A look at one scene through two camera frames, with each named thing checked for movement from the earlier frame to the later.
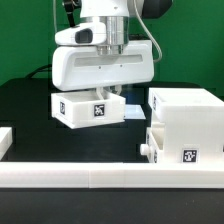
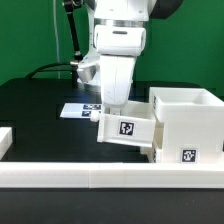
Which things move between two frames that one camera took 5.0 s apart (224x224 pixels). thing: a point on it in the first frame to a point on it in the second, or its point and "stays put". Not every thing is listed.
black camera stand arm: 69,7 stays put
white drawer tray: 83,109 to 135,127
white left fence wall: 6,140 stays put
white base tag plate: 133,112 to 79,110
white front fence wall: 111,175 stays put
